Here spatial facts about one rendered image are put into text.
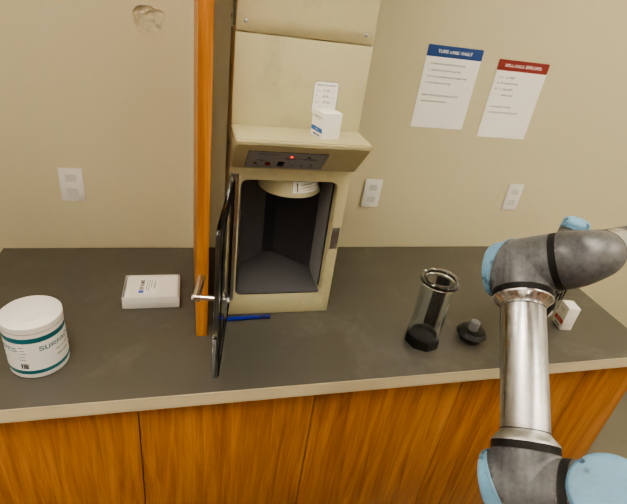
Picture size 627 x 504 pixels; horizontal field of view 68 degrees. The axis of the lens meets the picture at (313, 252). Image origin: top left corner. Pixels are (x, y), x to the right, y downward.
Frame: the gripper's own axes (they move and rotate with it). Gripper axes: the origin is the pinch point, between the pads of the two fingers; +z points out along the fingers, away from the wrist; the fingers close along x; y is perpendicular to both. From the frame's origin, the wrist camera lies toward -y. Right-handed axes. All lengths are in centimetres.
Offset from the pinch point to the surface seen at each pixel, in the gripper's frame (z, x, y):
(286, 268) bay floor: -3, 49, -62
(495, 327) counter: 4.5, 5.2, -8.1
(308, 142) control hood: -53, 28, -74
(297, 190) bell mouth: -35, 40, -67
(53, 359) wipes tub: 0, 38, -130
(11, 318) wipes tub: -11, 42, -137
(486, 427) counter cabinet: 34.3, -8.2, -14.3
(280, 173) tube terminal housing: -41, 40, -73
